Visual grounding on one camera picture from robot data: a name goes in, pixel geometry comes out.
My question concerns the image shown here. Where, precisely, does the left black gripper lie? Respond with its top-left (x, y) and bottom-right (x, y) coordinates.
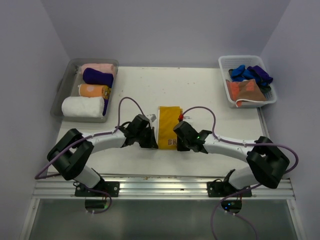
top-left (135, 126), bottom-right (158, 149)

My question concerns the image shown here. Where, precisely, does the yellow bear towel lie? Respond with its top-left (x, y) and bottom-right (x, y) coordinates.
top-left (157, 106), bottom-right (182, 150)

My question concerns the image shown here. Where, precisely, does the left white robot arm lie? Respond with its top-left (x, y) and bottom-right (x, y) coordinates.
top-left (47, 114), bottom-right (158, 197)

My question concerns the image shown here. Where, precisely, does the orange rolled towel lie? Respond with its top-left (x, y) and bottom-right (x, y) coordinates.
top-left (78, 84), bottom-right (112, 99)

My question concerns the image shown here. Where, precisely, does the white rolled towel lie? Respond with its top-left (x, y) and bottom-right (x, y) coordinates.
top-left (61, 96), bottom-right (105, 118)

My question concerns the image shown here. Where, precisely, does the pink rolled towel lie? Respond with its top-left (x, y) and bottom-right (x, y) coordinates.
top-left (80, 63), bottom-right (116, 76)

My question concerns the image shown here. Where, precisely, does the purple rolled towel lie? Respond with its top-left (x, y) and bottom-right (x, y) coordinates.
top-left (82, 68), bottom-right (114, 88)

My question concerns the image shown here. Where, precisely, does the brown orange towel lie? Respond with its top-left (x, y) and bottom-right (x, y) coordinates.
top-left (226, 79), bottom-right (267, 108)

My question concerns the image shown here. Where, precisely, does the blue towel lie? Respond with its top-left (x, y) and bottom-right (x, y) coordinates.
top-left (229, 64), bottom-right (255, 82)

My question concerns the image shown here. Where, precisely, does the white plastic basket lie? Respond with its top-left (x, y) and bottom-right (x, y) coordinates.
top-left (218, 55), bottom-right (277, 108)

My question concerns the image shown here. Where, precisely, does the grey plastic tray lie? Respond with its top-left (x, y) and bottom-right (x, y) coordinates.
top-left (50, 58), bottom-right (119, 123)

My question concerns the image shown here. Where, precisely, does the dark green towel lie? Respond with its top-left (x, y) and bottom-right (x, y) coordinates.
top-left (258, 85), bottom-right (272, 96)

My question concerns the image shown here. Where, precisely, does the purple towel in basket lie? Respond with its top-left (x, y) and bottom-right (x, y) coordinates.
top-left (247, 65), bottom-right (273, 87)

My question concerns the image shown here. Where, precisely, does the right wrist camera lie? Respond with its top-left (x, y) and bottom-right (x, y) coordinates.
top-left (178, 114), bottom-right (194, 126)

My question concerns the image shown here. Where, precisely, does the aluminium mounting rail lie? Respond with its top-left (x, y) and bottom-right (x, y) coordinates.
top-left (31, 160), bottom-right (295, 200)

